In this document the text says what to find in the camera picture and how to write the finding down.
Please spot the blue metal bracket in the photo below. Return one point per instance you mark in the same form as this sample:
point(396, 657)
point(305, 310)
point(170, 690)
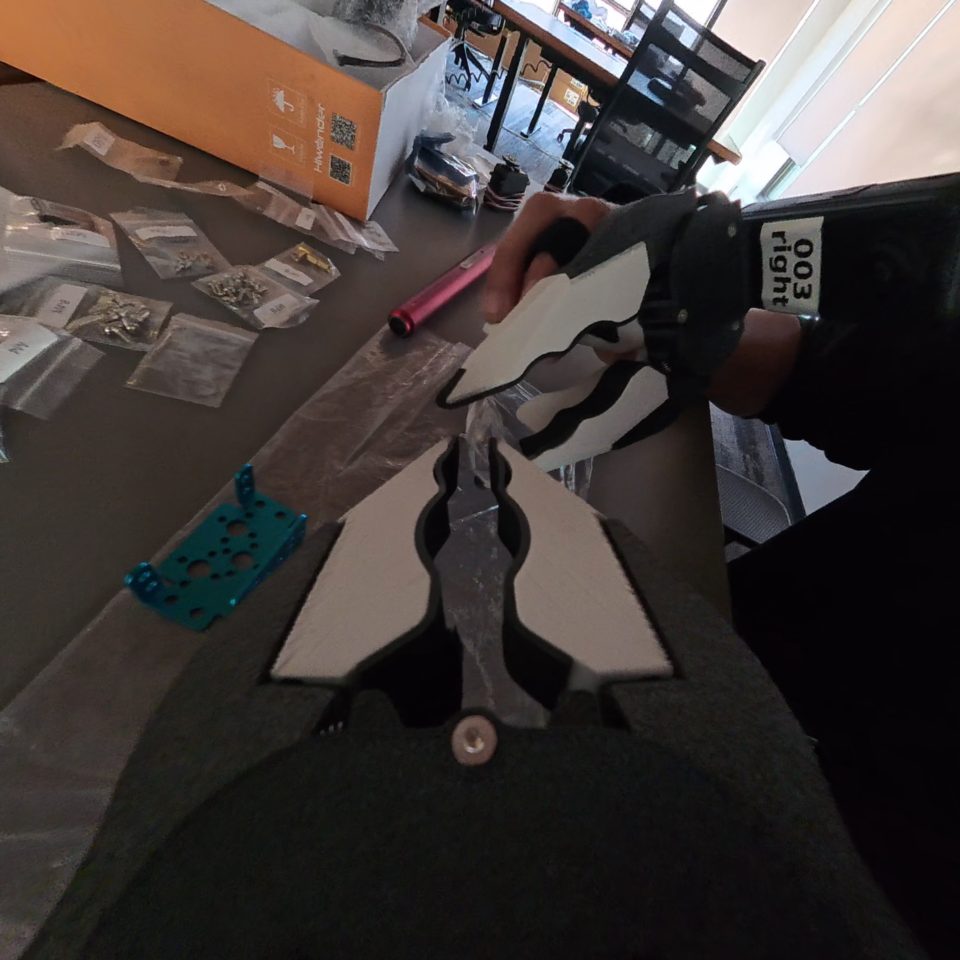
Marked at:
point(176, 585)

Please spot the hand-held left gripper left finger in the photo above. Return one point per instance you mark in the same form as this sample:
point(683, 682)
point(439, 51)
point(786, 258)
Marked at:
point(352, 600)

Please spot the grey mesh chair seat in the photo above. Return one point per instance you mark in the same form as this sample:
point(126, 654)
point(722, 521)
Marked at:
point(757, 510)

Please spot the small clear screw bag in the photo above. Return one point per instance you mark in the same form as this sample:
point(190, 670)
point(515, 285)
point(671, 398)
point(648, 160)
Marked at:
point(487, 570)

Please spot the black servo motor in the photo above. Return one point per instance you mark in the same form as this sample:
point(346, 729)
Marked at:
point(504, 180)
point(561, 176)

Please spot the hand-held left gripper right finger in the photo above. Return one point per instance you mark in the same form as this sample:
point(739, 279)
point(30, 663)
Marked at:
point(592, 600)

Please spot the black mesh office chair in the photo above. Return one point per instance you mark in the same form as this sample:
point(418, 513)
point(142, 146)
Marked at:
point(675, 105)

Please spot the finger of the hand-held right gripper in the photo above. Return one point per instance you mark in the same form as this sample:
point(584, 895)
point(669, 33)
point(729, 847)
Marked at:
point(645, 397)
point(555, 315)

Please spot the person's right hand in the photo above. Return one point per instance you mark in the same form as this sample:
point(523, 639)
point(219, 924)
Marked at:
point(517, 232)

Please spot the bag of coloured parts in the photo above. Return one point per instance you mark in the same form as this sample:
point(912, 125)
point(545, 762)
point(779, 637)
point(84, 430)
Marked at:
point(442, 172)

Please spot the pile of small screw bags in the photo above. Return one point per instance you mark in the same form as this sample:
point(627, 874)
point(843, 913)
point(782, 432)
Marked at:
point(187, 360)

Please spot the beige roller blind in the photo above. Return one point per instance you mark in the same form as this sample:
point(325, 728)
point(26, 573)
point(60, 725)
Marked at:
point(862, 90)

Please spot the large clear plastic bag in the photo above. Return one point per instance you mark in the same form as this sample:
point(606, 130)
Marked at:
point(360, 420)

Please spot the wooden background table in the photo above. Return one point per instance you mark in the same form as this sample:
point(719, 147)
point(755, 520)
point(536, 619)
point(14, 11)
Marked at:
point(570, 34)

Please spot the orange cardboard box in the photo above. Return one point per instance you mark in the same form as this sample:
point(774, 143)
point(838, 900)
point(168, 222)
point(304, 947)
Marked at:
point(187, 75)

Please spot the pink metal cylinder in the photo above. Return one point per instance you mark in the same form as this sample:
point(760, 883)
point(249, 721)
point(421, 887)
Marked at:
point(442, 289)

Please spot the dark desk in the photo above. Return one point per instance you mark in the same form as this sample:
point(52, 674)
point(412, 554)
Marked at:
point(90, 487)

